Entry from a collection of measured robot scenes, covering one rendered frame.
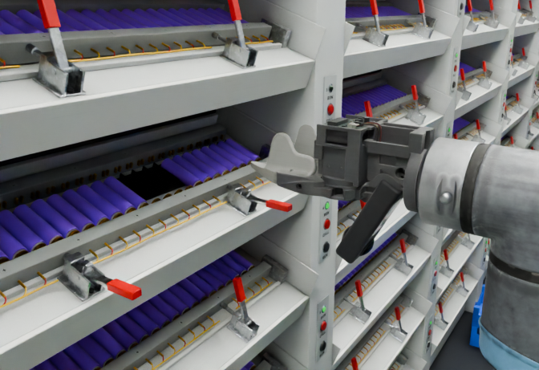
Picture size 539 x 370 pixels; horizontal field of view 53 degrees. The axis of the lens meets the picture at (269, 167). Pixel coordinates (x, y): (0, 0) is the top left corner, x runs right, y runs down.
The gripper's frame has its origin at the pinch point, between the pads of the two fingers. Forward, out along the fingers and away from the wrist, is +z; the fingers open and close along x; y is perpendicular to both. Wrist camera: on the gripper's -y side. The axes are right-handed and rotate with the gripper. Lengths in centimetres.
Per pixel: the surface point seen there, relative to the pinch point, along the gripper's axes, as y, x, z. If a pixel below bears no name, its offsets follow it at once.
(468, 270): -83, -157, 12
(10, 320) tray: -7.8, 31.5, 6.3
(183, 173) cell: -3.0, 0.9, 14.0
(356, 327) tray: -48, -43, 7
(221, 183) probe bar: -4.2, -1.6, 9.2
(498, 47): 5, -159, 10
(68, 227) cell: -3.6, 21.1, 11.7
